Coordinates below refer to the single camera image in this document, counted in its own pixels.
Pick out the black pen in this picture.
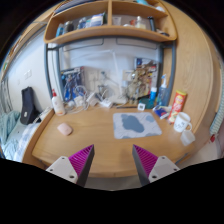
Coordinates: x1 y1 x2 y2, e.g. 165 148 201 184
116 106 137 109

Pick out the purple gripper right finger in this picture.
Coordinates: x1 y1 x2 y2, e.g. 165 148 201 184
132 145 179 186

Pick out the translucent plastic cup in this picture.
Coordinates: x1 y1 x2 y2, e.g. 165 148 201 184
180 130 195 146

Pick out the red chips can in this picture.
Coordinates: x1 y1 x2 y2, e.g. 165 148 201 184
168 90 187 124

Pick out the white pump lotion bottle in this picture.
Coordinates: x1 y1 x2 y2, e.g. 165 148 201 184
52 90 65 116

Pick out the blue spray bottle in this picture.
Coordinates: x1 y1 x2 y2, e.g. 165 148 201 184
157 74 167 106

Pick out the white power strip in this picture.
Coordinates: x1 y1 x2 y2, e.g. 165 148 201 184
100 99 113 108

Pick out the grey blue mouse pad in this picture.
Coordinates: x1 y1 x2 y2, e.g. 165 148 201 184
113 112 162 139

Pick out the colourful picture board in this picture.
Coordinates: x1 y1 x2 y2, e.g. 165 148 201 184
127 58 159 101

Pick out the small white cube clock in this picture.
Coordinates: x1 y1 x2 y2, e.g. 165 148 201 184
138 103 145 111

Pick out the teal striped bedding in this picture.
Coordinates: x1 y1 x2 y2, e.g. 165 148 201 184
0 111 20 160

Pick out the black bag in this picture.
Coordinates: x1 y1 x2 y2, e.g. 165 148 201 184
20 87 39 125

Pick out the blue white packet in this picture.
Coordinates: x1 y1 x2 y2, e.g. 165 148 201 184
153 105 171 119

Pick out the wooden wall shelf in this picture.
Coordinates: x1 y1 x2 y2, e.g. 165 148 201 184
44 0 177 44

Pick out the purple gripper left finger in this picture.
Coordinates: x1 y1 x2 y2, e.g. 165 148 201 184
47 145 95 187

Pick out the white ceramic mug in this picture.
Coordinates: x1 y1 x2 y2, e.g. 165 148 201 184
174 112 192 133

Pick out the pink computer mouse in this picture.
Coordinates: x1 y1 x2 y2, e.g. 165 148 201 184
57 123 73 136

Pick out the blue robot model box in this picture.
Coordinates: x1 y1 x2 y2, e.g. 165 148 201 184
61 66 85 102

